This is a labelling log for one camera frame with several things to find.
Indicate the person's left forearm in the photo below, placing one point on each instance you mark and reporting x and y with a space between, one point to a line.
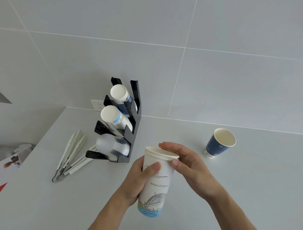
111 213

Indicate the person's right forearm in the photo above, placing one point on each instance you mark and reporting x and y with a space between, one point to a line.
229 210

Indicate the person's right thumb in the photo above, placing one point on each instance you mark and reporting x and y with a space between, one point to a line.
178 168

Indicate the black cup holder rack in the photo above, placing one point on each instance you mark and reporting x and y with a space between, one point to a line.
135 123

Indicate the blue paper cup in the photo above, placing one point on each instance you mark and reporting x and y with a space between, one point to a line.
219 147

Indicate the person's right hand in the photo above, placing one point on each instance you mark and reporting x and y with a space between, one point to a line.
194 173

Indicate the stack of blue paper cups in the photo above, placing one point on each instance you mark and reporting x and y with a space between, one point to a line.
119 93

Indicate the stack of clear plastic cups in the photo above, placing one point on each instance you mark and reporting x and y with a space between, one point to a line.
111 145

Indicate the white printed paper cup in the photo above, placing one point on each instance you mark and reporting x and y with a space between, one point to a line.
157 189

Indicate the person's left hand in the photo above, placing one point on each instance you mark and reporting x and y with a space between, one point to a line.
132 180

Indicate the white picture card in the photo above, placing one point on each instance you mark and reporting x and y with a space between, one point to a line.
11 161

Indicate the stack of white printed cups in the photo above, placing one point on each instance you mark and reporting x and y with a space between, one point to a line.
111 116

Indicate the grey bin with bag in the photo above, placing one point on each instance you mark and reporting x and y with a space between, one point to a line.
16 149

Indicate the person's left thumb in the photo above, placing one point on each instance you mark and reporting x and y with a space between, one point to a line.
151 169

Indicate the white plastic tongs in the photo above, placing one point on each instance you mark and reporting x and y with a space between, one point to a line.
79 162
71 147

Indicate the white wall socket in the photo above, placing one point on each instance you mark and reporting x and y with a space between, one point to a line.
96 105

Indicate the red paper piece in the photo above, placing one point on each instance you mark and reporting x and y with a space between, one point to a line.
2 187

